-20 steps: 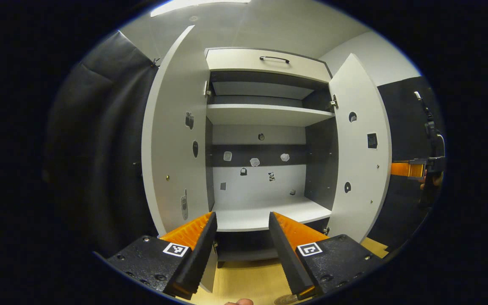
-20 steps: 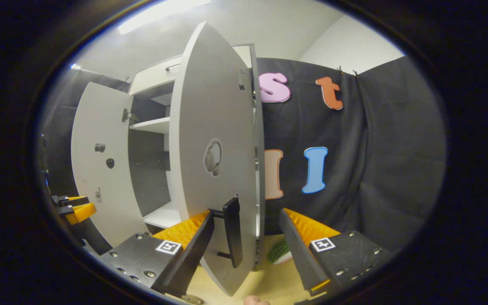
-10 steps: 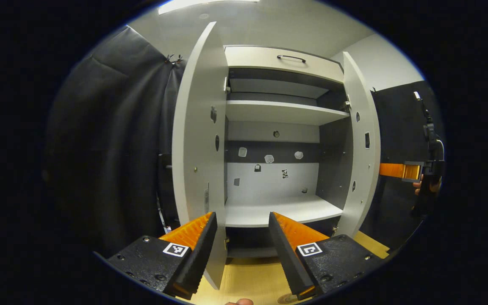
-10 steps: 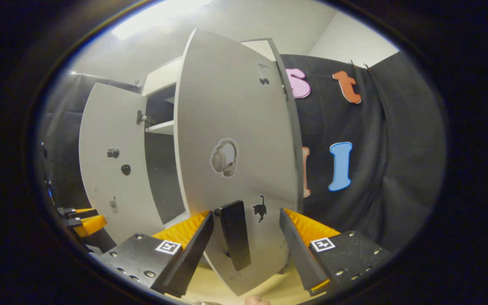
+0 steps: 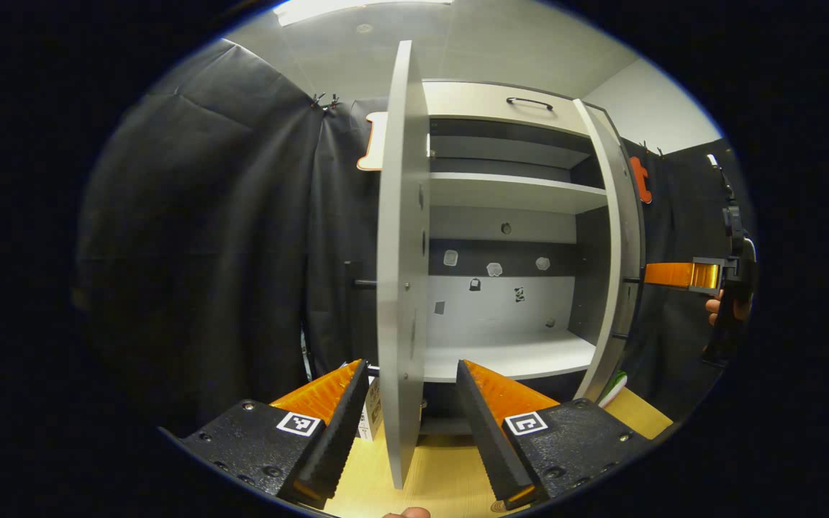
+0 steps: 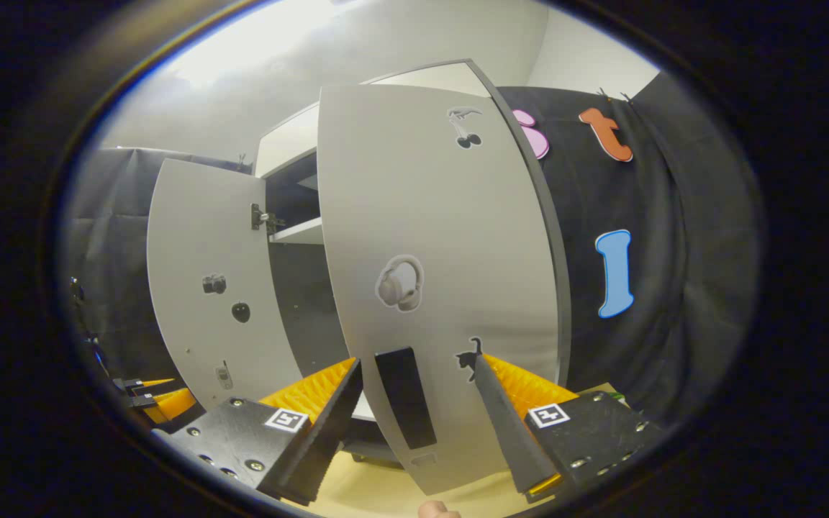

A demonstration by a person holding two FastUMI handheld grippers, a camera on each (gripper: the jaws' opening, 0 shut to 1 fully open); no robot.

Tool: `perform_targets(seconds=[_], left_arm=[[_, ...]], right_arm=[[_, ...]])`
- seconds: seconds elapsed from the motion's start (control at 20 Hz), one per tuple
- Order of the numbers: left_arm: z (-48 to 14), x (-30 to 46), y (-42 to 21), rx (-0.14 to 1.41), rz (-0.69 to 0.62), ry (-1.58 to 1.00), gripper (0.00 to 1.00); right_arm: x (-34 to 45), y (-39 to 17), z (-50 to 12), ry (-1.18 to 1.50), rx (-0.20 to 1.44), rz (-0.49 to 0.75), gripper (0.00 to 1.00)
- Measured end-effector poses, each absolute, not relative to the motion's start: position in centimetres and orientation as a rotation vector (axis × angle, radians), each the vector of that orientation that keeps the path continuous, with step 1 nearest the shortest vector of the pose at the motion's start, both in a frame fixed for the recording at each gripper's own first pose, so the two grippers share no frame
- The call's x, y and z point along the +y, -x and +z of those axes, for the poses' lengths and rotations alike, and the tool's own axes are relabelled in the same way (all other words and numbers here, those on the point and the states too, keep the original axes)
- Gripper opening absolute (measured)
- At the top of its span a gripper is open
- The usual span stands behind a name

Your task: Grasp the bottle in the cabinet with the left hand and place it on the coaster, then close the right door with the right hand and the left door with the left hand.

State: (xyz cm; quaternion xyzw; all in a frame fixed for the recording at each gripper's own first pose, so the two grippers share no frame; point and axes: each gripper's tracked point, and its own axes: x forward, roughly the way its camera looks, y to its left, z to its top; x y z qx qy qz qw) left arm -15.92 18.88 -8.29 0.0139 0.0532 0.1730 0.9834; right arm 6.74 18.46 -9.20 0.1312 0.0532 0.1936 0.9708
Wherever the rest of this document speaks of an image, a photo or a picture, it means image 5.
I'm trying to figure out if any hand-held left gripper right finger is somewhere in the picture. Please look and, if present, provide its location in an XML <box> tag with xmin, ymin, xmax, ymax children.
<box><xmin>456</xmin><ymin>358</ymin><xmax>653</xmax><ymax>512</ymax></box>

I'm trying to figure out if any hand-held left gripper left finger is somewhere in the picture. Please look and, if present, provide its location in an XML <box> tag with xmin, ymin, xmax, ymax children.
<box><xmin>178</xmin><ymin>358</ymin><xmax>371</xmax><ymax>510</ymax></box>

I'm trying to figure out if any white cabinet door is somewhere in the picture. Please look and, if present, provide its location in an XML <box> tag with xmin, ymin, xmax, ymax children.
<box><xmin>573</xmin><ymin>97</ymin><xmax>647</xmax><ymax>404</ymax></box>
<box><xmin>376</xmin><ymin>40</ymin><xmax>431</xmax><ymax>490</ymax></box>

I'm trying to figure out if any white and grey cabinet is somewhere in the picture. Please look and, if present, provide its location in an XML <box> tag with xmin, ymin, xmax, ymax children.
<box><xmin>414</xmin><ymin>78</ymin><xmax>647</xmax><ymax>437</ymax></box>

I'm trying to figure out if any white cabinet drawer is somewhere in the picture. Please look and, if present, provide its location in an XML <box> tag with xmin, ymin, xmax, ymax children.
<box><xmin>422</xmin><ymin>79</ymin><xmax>597</xmax><ymax>137</ymax></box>

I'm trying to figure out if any small white printed box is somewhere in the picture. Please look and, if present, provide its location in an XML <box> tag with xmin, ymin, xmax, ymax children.
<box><xmin>358</xmin><ymin>374</ymin><xmax>384</xmax><ymax>442</ymax></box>

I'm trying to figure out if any watermelon slice toy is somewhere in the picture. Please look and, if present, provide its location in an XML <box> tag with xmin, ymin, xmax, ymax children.
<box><xmin>598</xmin><ymin>371</ymin><xmax>628</xmax><ymax>408</ymax></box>

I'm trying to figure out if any ceiling light panel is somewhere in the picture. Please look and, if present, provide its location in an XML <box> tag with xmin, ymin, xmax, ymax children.
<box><xmin>274</xmin><ymin>0</ymin><xmax>453</xmax><ymax>27</ymax></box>

